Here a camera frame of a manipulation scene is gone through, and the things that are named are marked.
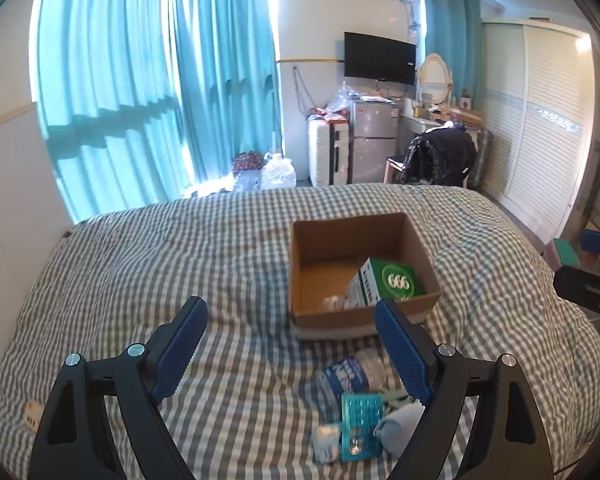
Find teal curtain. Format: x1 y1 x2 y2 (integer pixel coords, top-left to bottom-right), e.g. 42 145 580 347
424 0 484 110
35 0 188 221
166 0 283 182

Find white dressing table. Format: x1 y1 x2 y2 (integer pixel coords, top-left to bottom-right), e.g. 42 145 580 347
396 112 480 156

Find large clear water jug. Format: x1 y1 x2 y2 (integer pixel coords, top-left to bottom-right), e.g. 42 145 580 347
261 153 297 190

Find white cloth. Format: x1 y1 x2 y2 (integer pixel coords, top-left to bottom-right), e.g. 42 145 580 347
322 295 348 312

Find crushed plastic water bottle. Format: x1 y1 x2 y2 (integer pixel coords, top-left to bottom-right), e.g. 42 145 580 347
315 349 387 403

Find dark red patterned bag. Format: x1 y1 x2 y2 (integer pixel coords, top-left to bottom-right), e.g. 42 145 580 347
232 151 264 177

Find white suitcase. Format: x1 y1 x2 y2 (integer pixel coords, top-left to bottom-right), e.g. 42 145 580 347
308 116 350 188

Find left teal curtain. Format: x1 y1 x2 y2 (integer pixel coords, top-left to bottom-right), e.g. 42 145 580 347
35 0 188 221

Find open cardboard box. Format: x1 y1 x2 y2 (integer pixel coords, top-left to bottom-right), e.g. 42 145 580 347
289 212 441 341

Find checkered bed quilt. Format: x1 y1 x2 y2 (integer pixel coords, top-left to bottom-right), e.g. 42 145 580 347
0 184 600 479

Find light blue sock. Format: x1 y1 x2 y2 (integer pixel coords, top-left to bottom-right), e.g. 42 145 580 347
373 402 425 458

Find green topped stool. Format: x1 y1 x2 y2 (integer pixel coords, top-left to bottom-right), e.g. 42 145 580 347
543 238 580 272

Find teal pill blister pack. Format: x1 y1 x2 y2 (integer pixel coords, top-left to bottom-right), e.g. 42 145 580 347
340 393 384 462

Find white louvered wardrobe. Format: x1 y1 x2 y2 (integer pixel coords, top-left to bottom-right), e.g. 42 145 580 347
482 18 596 243

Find floral phone case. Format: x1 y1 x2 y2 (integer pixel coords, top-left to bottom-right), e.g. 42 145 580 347
23 401 44 434

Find black jacket on chair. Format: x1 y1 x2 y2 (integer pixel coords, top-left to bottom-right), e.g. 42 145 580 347
400 122 477 188

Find black wall television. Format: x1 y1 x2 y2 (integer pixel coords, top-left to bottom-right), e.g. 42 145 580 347
343 32 416 86

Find middle teal curtain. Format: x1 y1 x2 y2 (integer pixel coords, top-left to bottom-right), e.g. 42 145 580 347
166 0 283 182

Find green 666 medicine box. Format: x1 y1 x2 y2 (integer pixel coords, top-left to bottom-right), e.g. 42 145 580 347
344 258 422 309

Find oval vanity mirror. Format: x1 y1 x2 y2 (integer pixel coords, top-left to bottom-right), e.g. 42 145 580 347
417 53 453 105

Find right teal curtain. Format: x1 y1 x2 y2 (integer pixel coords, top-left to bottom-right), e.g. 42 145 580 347
424 0 484 110

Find silver refrigerator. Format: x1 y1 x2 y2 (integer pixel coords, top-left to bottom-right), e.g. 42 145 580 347
349 99 399 183

